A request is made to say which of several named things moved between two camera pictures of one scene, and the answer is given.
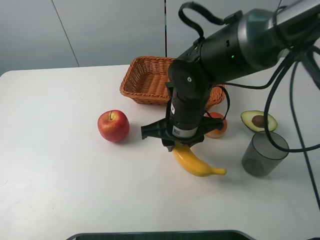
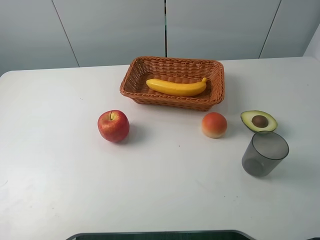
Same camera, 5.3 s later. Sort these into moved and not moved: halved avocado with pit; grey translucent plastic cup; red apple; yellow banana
Moved: yellow banana
Not moved: red apple; grey translucent plastic cup; halved avocado with pit
